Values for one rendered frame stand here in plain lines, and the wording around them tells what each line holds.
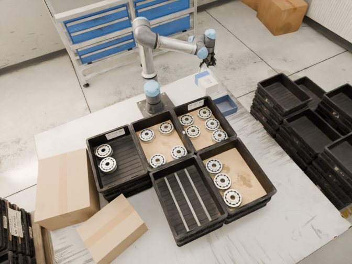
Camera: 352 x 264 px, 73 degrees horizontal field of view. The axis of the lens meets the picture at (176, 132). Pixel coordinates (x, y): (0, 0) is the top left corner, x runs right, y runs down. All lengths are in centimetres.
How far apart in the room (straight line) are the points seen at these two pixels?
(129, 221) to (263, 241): 76
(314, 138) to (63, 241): 209
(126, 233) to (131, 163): 43
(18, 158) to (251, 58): 316
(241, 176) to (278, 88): 127
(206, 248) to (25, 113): 276
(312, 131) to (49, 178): 212
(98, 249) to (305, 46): 365
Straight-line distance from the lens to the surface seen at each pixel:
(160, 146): 161
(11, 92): 393
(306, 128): 246
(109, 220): 144
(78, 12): 298
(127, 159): 160
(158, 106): 185
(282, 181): 172
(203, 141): 162
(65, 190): 156
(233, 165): 155
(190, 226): 139
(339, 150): 230
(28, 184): 288
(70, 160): 165
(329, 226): 172
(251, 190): 150
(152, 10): 323
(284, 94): 252
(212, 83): 204
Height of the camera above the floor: 218
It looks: 54 degrees down
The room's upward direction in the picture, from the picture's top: 5 degrees counter-clockwise
